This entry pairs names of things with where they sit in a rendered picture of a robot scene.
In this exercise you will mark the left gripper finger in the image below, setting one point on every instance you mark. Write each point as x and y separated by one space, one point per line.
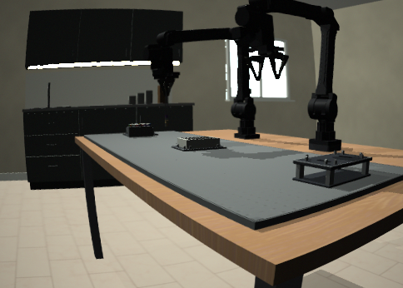
272 58
261 62

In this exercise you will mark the white grid rack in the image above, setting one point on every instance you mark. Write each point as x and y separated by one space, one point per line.
198 142

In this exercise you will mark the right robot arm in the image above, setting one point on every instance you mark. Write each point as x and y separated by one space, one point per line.
247 109

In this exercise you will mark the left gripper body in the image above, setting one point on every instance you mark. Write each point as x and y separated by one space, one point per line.
263 50

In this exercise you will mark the grey curved work surface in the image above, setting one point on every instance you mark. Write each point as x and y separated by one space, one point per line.
251 187

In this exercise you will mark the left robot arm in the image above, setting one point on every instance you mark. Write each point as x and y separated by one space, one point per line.
255 22

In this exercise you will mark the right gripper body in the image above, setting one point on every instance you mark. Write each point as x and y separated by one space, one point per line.
165 75

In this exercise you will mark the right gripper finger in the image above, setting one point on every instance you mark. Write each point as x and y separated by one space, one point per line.
162 81
169 85

